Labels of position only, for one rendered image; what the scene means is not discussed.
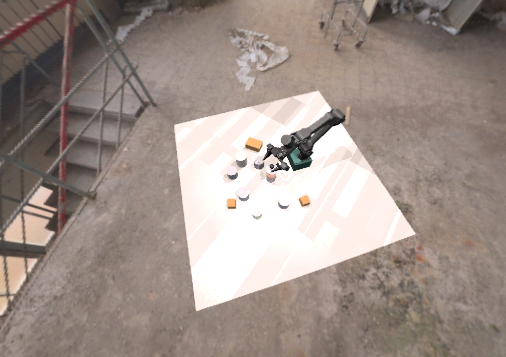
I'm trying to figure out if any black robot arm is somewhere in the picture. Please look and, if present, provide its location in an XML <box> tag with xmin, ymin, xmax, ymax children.
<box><xmin>271</xmin><ymin>109</ymin><xmax>346</xmax><ymax>162</ymax></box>

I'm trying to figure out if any cream cylinder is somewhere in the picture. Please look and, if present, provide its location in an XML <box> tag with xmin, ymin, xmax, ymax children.
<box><xmin>235</xmin><ymin>151</ymin><xmax>248</xmax><ymax>168</ymax></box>

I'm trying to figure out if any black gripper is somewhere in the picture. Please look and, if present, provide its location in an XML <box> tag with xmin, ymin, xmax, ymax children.
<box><xmin>262</xmin><ymin>143</ymin><xmax>291</xmax><ymax>173</ymax></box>

